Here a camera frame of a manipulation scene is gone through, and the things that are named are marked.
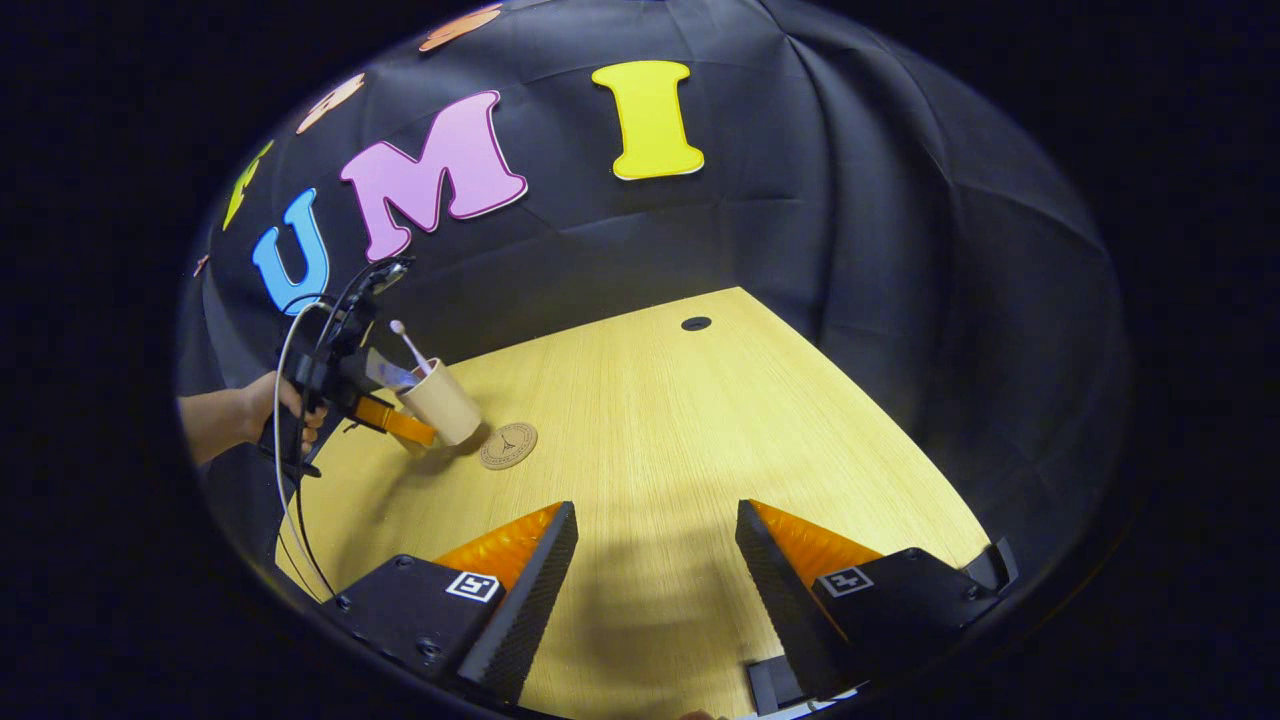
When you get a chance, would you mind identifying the black cable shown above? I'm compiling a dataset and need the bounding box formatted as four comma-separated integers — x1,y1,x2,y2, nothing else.
290,262,391,599

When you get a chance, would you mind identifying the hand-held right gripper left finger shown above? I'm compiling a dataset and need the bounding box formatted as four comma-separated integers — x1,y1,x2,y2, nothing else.
322,500,579,706

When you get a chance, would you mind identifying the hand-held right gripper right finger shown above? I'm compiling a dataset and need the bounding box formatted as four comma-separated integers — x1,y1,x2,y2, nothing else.
735,498,1019,713

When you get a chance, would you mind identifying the beige cup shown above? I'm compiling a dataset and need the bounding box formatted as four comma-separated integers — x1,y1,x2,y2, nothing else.
397,358,483,448

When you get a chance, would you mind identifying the white toothpaste tube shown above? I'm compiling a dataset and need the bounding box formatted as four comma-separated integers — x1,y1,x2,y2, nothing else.
365,348,421,391

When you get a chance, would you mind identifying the white toothbrush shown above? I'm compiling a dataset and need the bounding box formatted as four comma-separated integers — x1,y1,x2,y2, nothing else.
389,319,433,376

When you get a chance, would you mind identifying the wooden desktop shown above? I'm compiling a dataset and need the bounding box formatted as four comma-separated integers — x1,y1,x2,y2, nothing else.
275,287,991,720

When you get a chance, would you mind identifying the white cable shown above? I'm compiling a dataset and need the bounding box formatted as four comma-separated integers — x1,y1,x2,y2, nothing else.
272,300,336,601

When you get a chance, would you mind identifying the round cork coaster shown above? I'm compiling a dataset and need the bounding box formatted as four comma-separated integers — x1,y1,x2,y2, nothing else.
478,421,539,471

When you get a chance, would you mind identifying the black backdrop cloth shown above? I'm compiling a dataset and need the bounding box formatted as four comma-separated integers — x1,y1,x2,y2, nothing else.
178,0,1131,611

